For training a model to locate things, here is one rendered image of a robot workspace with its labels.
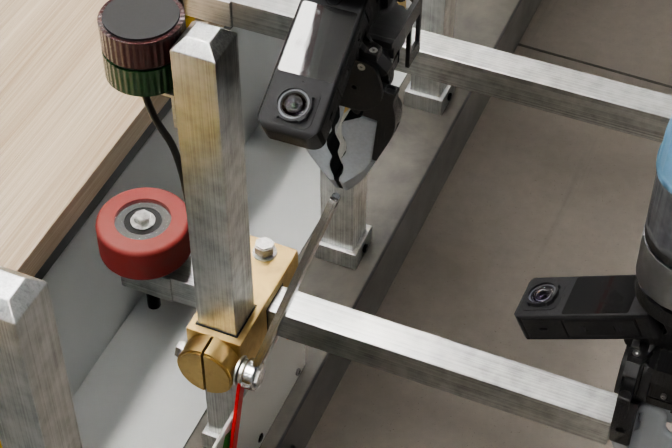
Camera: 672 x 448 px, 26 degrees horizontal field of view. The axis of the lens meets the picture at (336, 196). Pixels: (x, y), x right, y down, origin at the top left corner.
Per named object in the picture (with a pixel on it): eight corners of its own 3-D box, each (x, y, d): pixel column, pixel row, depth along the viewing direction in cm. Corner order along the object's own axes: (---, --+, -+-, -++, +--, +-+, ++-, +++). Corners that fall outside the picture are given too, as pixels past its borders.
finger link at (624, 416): (623, 461, 110) (641, 390, 104) (604, 454, 111) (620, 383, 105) (639, 414, 113) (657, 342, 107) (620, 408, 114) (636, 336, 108)
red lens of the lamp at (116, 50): (201, 27, 103) (199, 2, 101) (162, 78, 99) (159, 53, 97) (126, 6, 104) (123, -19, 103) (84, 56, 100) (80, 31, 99)
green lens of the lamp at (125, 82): (204, 54, 104) (202, 30, 103) (165, 105, 101) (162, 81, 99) (130, 33, 106) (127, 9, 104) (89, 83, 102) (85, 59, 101)
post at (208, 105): (262, 436, 133) (237, 23, 99) (246, 466, 131) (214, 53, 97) (228, 424, 134) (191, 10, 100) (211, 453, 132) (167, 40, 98)
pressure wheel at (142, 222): (214, 286, 132) (206, 197, 123) (173, 350, 126) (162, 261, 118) (136, 261, 134) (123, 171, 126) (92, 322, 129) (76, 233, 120)
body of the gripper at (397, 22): (423, 58, 109) (431, -76, 101) (380, 130, 104) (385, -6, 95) (329, 33, 111) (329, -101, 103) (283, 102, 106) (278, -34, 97)
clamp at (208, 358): (299, 287, 128) (298, 249, 125) (233, 402, 120) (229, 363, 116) (242, 269, 130) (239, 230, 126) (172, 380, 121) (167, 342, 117)
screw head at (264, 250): (281, 247, 125) (280, 238, 124) (270, 264, 123) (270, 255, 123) (258, 240, 125) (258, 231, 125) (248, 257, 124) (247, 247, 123)
